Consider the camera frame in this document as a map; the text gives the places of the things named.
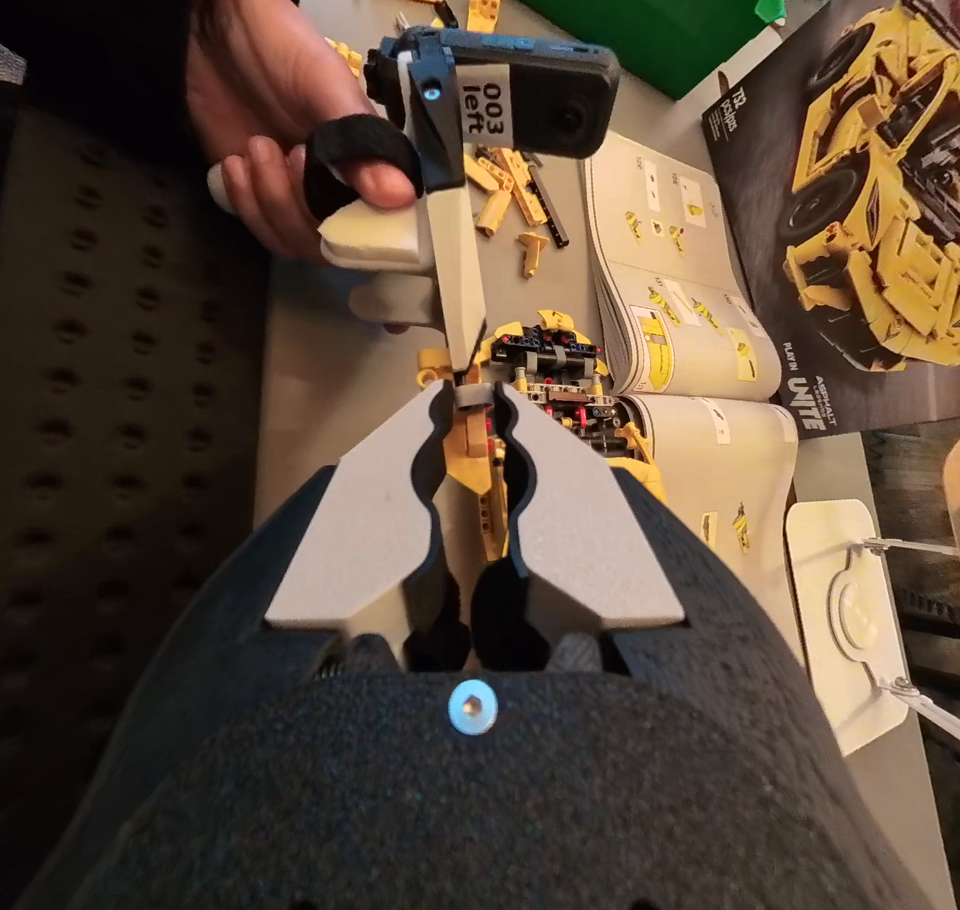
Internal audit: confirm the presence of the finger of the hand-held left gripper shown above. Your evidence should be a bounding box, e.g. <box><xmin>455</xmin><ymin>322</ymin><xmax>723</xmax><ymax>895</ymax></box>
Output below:
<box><xmin>426</xmin><ymin>186</ymin><xmax>489</xmax><ymax>386</ymax></box>

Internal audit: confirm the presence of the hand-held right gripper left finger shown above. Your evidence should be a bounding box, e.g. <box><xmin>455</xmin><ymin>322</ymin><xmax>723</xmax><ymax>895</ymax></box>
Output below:
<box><xmin>264</xmin><ymin>382</ymin><xmax>474</xmax><ymax>671</ymax></box>

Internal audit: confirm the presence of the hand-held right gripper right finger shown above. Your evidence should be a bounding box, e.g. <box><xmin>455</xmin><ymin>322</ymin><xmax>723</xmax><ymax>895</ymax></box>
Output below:
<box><xmin>471</xmin><ymin>383</ymin><xmax>687</xmax><ymax>669</ymax></box>

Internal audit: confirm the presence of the yellow panel with red pins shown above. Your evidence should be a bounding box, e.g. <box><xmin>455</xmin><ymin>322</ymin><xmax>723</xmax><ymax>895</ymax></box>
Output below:
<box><xmin>442</xmin><ymin>407</ymin><xmax>511</xmax><ymax>562</ymax></box>

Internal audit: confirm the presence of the grey desk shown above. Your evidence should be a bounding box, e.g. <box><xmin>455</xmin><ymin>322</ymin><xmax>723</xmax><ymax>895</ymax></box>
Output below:
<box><xmin>251</xmin><ymin>0</ymin><xmax>939</xmax><ymax>910</ymax></box>

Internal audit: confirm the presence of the person's left hand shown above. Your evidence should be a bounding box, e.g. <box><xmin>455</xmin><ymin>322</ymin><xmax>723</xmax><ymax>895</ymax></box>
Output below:
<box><xmin>187</xmin><ymin>0</ymin><xmax>421</xmax><ymax>266</ymax></box>

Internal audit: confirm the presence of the black long brick beam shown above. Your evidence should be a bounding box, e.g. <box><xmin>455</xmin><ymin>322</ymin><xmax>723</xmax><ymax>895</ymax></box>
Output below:
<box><xmin>525</xmin><ymin>156</ymin><xmax>569</xmax><ymax>249</ymax></box>

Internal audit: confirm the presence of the green plastic bin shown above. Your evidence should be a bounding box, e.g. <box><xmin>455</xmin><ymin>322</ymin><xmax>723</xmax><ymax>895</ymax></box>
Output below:
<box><xmin>461</xmin><ymin>0</ymin><xmax>787</xmax><ymax>101</ymax></box>

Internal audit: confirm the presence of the yellow brick car model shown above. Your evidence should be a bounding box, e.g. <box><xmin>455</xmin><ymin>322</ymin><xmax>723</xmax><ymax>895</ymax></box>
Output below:
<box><xmin>416</xmin><ymin>310</ymin><xmax>669</xmax><ymax>566</ymax></box>

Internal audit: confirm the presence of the instruction booklet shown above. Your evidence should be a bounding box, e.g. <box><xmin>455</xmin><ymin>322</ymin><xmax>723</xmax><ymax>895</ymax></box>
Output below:
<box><xmin>581</xmin><ymin>130</ymin><xmax>800</xmax><ymax>618</ymax></box>

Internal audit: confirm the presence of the black toy set box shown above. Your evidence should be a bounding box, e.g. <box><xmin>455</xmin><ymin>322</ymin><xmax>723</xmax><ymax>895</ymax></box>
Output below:
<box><xmin>701</xmin><ymin>0</ymin><xmax>960</xmax><ymax>442</ymax></box>

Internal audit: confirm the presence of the dark perforated panel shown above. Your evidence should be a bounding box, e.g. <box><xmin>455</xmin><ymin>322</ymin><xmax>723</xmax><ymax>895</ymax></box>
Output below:
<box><xmin>0</xmin><ymin>100</ymin><xmax>271</xmax><ymax>888</ymax></box>

